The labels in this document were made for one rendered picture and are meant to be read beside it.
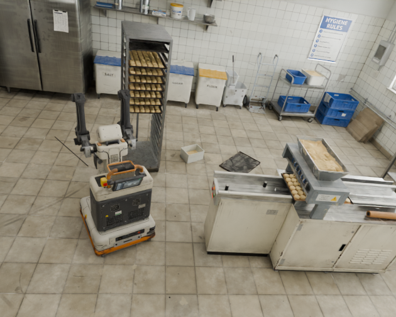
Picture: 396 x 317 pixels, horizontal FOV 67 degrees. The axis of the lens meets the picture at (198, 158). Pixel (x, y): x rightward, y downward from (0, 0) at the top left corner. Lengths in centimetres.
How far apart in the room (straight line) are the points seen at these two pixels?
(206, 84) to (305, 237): 375
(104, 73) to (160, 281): 401
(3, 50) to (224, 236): 465
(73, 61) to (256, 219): 410
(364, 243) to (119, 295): 239
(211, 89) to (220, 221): 354
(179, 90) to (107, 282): 393
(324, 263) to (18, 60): 541
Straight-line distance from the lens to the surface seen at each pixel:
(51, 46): 573
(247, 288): 324
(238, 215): 290
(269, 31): 658
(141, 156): 426
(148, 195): 295
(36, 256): 337
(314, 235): 309
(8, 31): 590
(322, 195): 272
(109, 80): 597
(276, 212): 298
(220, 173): 292
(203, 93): 600
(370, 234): 338
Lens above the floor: 262
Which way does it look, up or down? 34 degrees down
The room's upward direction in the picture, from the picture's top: 11 degrees clockwise
